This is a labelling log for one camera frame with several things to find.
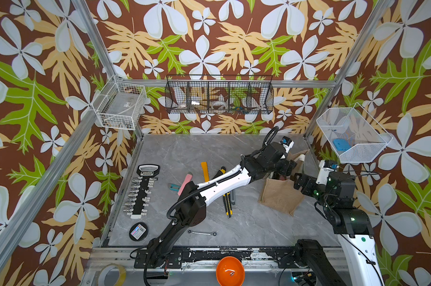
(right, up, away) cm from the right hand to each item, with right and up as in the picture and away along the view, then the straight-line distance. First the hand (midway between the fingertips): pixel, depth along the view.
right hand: (303, 176), depth 71 cm
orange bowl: (-30, -39, 0) cm, 49 cm away
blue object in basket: (+22, +13, +10) cm, 28 cm away
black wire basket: (-33, +42, +28) cm, 60 cm away
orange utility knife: (-41, -3, +31) cm, 51 cm away
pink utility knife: (-51, -5, +28) cm, 58 cm away
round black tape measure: (-71, -27, +9) cm, 76 cm away
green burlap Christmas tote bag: (-3, -10, +12) cm, 16 cm away
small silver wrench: (-36, -28, +10) cm, 47 cm away
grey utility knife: (-27, -13, +20) cm, 36 cm away
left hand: (-2, +7, +5) cm, 9 cm away
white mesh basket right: (+30, +18, +11) cm, 37 cm away
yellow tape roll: (-73, -41, 0) cm, 84 cm away
